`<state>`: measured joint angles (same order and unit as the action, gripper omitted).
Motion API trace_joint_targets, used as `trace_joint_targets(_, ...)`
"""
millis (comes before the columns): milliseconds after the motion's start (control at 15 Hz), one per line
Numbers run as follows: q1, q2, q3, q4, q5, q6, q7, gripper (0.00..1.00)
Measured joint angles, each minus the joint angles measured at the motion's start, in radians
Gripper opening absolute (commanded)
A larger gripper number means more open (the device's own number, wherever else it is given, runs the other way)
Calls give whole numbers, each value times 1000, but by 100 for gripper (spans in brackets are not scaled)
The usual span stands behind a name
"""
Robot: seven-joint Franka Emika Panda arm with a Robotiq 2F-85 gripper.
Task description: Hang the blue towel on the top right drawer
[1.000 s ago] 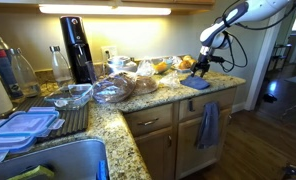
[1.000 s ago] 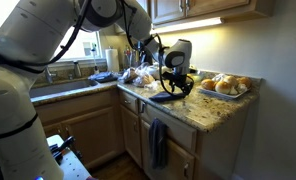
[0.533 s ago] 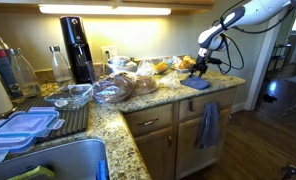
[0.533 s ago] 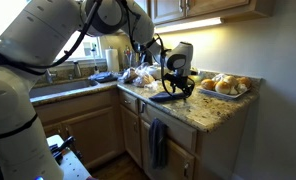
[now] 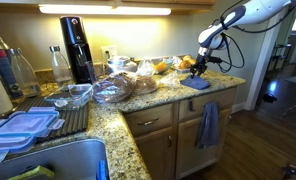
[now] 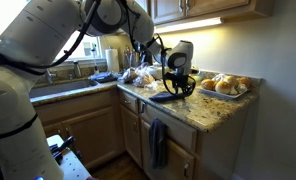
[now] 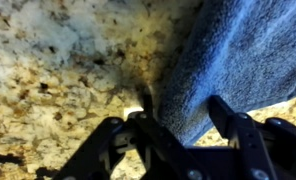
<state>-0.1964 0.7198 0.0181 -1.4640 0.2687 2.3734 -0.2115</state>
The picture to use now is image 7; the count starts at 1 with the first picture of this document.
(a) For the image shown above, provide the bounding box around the blue towel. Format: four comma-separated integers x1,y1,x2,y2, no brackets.
157,0,296,148

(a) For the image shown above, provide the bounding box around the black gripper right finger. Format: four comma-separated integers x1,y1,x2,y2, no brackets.
207,94,296,180

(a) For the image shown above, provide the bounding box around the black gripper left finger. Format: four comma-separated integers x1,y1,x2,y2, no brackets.
53,85,204,180

